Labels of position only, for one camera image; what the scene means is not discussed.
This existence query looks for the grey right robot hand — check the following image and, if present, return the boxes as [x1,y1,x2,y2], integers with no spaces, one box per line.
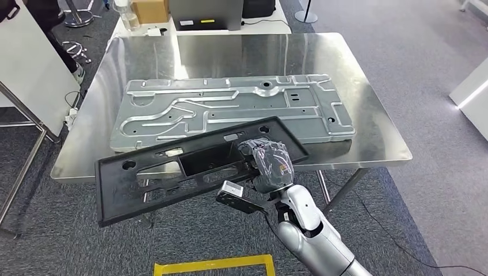
[237,139,295,194]

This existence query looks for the black plastic frame part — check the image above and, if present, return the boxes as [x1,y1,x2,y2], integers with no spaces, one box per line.
[94,116,310,228]

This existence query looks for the stainless steel workbench table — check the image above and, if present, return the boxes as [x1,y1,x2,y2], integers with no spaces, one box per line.
[50,32,413,229]

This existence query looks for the grey stamped metal panel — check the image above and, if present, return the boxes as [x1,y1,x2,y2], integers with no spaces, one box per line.
[109,74,357,153]

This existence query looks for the grey round stand base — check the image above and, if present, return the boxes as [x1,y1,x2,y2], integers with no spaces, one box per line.
[294,0,318,24]

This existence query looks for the grey computer case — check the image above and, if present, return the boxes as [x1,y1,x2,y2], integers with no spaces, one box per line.
[169,0,244,31]

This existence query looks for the brown cardboard box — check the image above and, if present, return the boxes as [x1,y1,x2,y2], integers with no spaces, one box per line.
[131,0,170,24]

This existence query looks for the clear plastic bottle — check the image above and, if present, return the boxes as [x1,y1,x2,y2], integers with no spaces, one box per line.
[113,0,141,32]

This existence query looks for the white cabinet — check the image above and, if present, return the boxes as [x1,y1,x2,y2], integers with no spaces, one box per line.
[449,57,488,141]

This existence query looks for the person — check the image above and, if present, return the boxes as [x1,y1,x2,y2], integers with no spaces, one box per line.
[22,0,86,85]

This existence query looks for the chrome disc stool base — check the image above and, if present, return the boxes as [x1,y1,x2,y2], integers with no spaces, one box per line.
[57,0,94,28]

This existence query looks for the white partition board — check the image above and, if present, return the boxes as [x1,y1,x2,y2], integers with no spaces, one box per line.
[0,0,82,137]

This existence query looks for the long black floor cable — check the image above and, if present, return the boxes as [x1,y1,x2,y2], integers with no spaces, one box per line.
[358,198,488,276]

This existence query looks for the chrome ring stool base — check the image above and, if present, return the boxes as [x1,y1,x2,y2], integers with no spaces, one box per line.
[60,40,92,64]

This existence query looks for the black strapped bag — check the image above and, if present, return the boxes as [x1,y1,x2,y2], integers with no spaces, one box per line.
[0,0,21,23]

